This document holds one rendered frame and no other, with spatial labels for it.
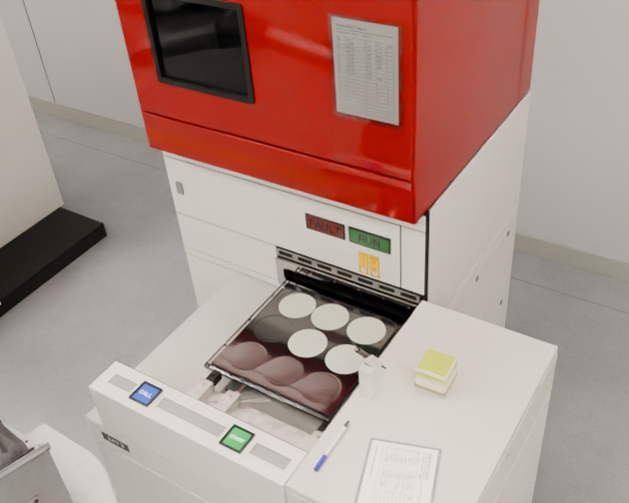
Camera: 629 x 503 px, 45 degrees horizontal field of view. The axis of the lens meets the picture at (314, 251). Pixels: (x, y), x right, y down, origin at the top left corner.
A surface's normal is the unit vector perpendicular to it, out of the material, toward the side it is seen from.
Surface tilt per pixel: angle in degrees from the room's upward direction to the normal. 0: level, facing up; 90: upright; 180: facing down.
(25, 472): 90
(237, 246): 90
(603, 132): 90
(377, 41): 90
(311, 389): 0
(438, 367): 0
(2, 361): 0
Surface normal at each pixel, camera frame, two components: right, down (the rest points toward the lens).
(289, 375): -0.07, -0.78
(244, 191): -0.53, 0.55
